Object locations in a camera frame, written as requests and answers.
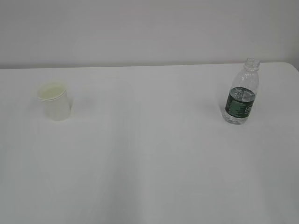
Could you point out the clear water bottle green label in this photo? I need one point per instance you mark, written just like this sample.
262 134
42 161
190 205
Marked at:
242 93

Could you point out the white paper cup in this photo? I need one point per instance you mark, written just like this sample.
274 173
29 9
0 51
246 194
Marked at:
55 101

